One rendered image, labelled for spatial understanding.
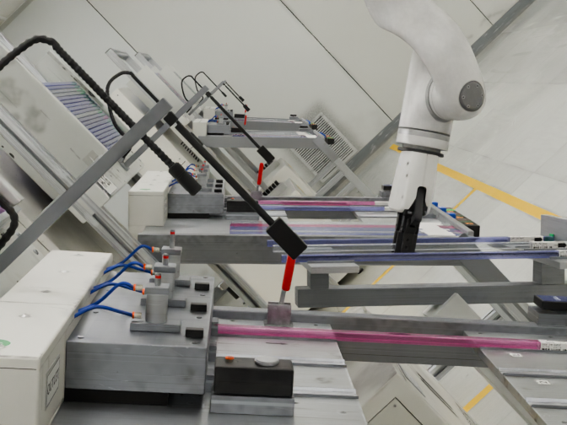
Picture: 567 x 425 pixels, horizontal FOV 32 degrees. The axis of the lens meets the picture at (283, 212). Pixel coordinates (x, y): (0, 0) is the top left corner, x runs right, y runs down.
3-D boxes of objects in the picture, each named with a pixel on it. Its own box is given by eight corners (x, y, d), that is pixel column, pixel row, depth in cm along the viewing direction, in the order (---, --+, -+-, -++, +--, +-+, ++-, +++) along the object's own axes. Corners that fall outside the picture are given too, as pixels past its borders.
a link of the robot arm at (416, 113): (463, 137, 158) (431, 135, 166) (478, 55, 157) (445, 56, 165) (419, 128, 154) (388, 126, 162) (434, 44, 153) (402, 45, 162)
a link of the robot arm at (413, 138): (392, 127, 164) (389, 146, 164) (405, 126, 156) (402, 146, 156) (441, 137, 165) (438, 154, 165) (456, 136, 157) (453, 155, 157)
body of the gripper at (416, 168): (392, 141, 165) (380, 207, 165) (407, 141, 155) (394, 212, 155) (435, 148, 166) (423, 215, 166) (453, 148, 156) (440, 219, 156)
